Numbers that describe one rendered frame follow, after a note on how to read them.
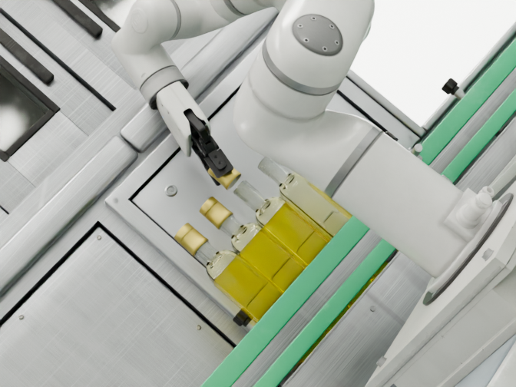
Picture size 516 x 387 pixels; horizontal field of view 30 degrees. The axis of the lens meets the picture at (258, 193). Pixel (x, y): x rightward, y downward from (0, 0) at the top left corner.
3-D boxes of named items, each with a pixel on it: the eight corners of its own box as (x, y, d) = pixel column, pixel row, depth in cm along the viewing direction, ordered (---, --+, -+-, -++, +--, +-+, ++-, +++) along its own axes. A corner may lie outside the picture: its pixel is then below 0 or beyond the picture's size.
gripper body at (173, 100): (147, 111, 165) (183, 163, 162) (143, 88, 155) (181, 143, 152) (184, 89, 166) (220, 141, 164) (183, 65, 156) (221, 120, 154)
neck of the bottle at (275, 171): (289, 176, 159) (268, 157, 159) (292, 170, 156) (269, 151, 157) (278, 188, 158) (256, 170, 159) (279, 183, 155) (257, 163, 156)
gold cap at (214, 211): (233, 216, 157) (213, 199, 157) (233, 210, 153) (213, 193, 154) (218, 232, 156) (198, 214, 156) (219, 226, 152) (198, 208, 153)
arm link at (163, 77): (141, 103, 165) (150, 115, 164) (138, 82, 156) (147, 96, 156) (179, 81, 167) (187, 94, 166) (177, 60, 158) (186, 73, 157)
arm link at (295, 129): (355, 171, 116) (250, 91, 117) (405, 100, 106) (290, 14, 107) (316, 217, 109) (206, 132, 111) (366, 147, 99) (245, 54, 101)
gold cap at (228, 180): (241, 177, 159) (221, 160, 159) (242, 170, 155) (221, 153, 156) (226, 193, 158) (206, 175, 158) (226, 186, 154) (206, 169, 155)
